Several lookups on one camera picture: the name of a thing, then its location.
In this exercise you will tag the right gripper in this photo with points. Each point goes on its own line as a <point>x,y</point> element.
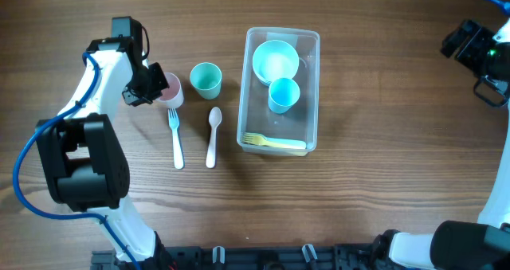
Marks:
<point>454,39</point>

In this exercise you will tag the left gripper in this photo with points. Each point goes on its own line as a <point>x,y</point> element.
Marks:
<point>158,77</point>

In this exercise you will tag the pink plastic cup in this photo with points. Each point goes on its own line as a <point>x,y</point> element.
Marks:
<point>172,96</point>

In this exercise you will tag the light blue fork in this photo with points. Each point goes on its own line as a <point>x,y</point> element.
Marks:
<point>177,150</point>
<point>297,144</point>

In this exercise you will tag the green plastic cup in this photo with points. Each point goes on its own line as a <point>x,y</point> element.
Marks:
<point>206,78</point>

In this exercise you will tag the white plastic spoon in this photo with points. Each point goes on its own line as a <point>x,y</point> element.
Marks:
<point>215,119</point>

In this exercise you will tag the yellow plastic fork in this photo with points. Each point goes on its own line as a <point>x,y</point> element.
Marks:
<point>261,140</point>

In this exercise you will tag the teal plastic bowl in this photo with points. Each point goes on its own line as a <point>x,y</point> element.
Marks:
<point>274,60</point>

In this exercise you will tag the clear plastic container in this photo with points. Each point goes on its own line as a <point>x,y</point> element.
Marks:
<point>300,122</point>

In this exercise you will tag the blue plastic cup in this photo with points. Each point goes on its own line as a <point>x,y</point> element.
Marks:
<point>283,94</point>

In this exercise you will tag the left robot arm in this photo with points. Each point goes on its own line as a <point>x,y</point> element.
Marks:
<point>84,165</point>

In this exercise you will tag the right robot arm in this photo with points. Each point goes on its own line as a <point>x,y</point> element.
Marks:
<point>456,244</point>

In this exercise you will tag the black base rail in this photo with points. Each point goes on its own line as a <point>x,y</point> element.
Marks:
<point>338,257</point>

